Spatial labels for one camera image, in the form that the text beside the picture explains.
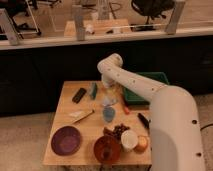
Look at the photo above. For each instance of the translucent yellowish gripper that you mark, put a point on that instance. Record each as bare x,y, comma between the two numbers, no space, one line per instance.
111,90

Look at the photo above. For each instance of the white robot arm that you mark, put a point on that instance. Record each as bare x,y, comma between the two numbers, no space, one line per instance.
175,136

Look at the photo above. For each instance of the blue cup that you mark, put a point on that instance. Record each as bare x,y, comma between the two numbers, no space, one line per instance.
108,114

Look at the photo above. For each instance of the red marker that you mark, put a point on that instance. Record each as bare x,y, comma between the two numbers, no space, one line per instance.
126,110

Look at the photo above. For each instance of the black rectangular block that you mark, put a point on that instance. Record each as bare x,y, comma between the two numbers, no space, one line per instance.
79,95

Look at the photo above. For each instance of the wooden table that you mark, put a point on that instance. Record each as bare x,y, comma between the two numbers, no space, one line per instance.
91,127

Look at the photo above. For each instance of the bunch of dark grapes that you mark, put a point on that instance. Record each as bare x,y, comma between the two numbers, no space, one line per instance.
116,132

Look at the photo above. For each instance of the white mug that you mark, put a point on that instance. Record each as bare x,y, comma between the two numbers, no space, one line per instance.
129,140

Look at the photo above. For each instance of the red-brown bowl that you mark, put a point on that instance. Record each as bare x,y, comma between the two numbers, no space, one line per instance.
107,150

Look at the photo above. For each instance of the apple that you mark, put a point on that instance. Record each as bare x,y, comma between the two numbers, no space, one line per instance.
142,144

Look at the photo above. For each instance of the wooden background bench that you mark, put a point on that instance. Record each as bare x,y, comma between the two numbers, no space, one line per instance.
99,27

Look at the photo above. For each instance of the purple bowl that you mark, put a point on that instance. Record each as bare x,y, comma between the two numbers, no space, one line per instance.
66,141

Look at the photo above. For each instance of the black office chair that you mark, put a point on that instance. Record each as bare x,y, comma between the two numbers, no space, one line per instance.
152,8

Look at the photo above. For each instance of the wooden handled knife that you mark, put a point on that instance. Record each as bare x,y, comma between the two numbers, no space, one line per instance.
79,115

